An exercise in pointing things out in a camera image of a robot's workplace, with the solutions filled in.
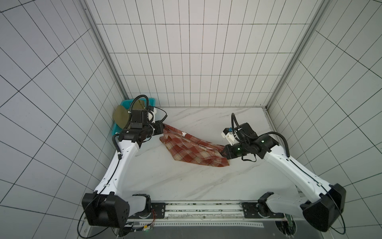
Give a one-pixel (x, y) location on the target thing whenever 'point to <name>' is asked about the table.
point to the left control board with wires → (145, 228)
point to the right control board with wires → (288, 227)
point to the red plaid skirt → (184, 147)
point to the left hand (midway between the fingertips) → (162, 128)
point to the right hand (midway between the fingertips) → (222, 150)
